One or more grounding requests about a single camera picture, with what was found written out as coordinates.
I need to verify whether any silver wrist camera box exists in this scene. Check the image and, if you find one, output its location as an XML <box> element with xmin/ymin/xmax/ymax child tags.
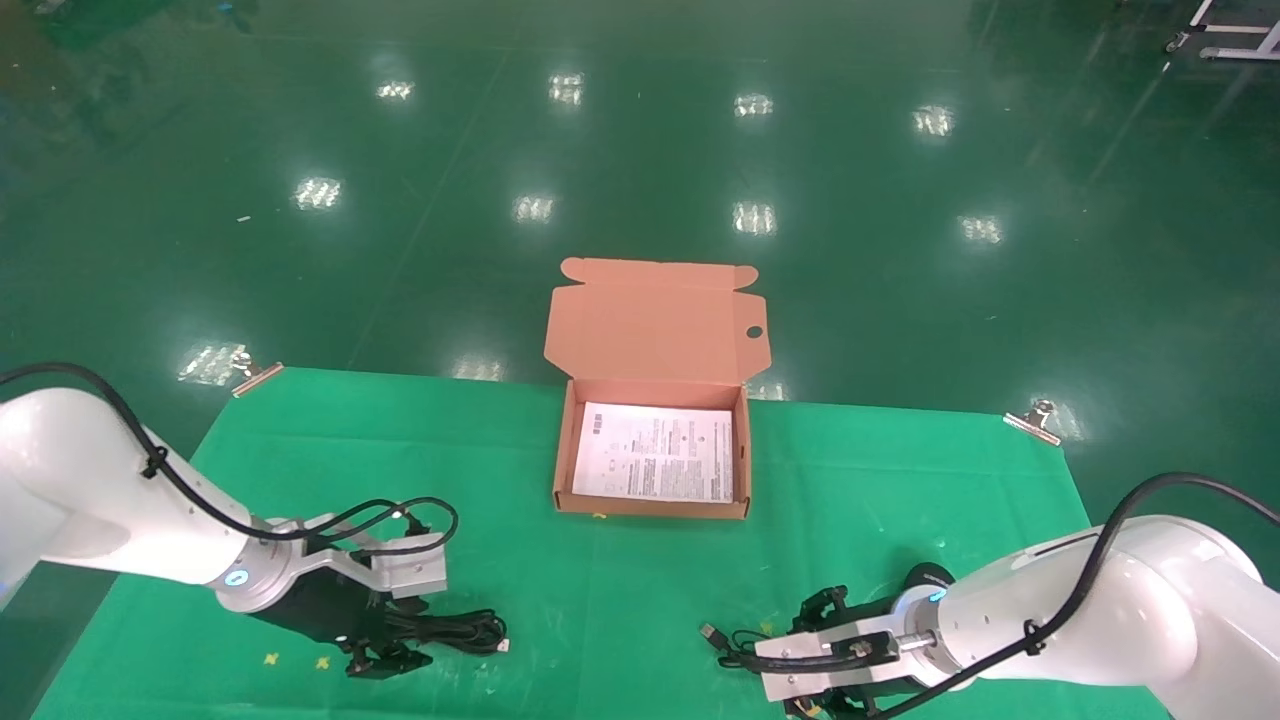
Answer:
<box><xmin>754</xmin><ymin>620</ymin><xmax>927</xmax><ymax>704</ymax></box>
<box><xmin>300</xmin><ymin>513</ymin><xmax>449</xmax><ymax>602</ymax></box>

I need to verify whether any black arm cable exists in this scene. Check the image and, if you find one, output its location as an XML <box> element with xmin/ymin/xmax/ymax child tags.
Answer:
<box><xmin>0</xmin><ymin>362</ymin><xmax>460</xmax><ymax>558</ymax></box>
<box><xmin>870</xmin><ymin>472</ymin><xmax>1280</xmax><ymax>720</ymax></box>

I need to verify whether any white metal frame with caster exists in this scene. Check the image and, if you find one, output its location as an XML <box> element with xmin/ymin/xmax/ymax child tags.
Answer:
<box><xmin>1163</xmin><ymin>0</ymin><xmax>1280</xmax><ymax>63</ymax></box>

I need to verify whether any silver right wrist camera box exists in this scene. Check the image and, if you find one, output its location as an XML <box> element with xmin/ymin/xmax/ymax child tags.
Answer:
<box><xmin>754</xmin><ymin>620</ymin><xmax>927</xmax><ymax>704</ymax></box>

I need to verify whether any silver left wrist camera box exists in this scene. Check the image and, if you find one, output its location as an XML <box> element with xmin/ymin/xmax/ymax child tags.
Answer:
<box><xmin>300</xmin><ymin>513</ymin><xmax>449</xmax><ymax>602</ymax></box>

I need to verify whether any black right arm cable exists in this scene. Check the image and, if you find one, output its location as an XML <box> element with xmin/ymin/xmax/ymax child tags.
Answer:
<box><xmin>870</xmin><ymin>472</ymin><xmax>1280</xmax><ymax>720</ymax></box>

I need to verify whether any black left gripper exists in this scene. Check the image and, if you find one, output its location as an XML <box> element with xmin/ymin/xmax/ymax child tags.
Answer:
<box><xmin>250</xmin><ymin>572</ymin><xmax>434</xmax><ymax>682</ymax></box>

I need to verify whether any black data cable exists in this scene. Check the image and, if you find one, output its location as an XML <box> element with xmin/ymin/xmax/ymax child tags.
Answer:
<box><xmin>385</xmin><ymin>608</ymin><xmax>510</xmax><ymax>657</ymax></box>

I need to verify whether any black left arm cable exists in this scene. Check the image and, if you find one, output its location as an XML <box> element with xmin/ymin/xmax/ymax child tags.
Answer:
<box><xmin>0</xmin><ymin>362</ymin><xmax>460</xmax><ymax>558</ymax></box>

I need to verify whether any metal mat clip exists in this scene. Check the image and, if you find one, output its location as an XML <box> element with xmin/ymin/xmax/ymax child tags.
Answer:
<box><xmin>232</xmin><ymin>358</ymin><xmax>286</xmax><ymax>399</ymax></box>
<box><xmin>1002</xmin><ymin>398</ymin><xmax>1064</xmax><ymax>447</ymax></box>

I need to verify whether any green table mat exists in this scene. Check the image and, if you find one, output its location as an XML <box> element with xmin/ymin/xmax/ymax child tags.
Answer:
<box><xmin>30</xmin><ymin>366</ymin><xmax>1176</xmax><ymax>720</ymax></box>

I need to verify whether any open orange cardboard box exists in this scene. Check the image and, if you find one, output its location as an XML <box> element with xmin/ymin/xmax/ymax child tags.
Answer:
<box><xmin>543</xmin><ymin>257</ymin><xmax>771</xmax><ymax>521</ymax></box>

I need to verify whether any white printed instruction sheet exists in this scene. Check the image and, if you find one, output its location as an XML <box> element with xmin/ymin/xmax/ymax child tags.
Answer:
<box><xmin>571</xmin><ymin>402</ymin><xmax>736</xmax><ymax>504</ymax></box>

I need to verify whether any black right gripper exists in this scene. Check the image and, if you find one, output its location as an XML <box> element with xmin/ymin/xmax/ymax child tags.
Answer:
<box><xmin>784</xmin><ymin>586</ymin><xmax>966</xmax><ymax>720</ymax></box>

